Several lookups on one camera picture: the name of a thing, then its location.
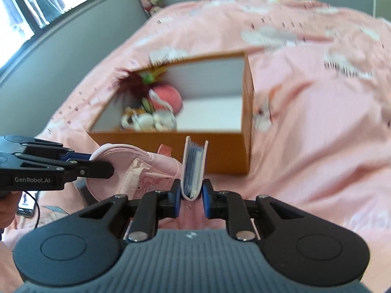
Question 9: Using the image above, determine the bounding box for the white card holder booklet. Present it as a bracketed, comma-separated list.
[181, 136, 209, 201]

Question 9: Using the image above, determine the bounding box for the person's left hand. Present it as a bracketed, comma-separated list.
[0, 191, 21, 229]

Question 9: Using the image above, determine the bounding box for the black cable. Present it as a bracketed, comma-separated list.
[23, 191, 40, 229]

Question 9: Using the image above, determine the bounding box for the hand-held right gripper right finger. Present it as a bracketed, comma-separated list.
[202, 178, 309, 241]

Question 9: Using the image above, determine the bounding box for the red feather toy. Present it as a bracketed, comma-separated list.
[113, 58, 167, 104]

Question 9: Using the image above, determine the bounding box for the smartphone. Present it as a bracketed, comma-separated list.
[17, 194, 35, 219]

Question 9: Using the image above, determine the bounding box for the pink plush ball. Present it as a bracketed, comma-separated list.
[150, 85, 184, 119]

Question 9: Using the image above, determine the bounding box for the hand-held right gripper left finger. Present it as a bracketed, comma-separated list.
[78, 178, 184, 242]

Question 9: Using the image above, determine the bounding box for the white crochet bunny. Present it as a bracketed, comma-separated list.
[139, 111, 178, 131]

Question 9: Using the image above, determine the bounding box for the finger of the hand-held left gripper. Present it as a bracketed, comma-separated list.
[0, 135, 92, 162]
[15, 154, 115, 179]

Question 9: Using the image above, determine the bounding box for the pink cloud print blanket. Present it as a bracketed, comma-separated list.
[0, 0, 391, 293]

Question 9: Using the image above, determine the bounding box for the orange cardboard box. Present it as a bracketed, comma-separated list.
[87, 52, 255, 176]

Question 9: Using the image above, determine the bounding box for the window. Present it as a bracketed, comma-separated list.
[0, 0, 118, 77]

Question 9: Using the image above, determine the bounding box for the pink pouch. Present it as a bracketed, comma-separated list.
[85, 143, 181, 203]

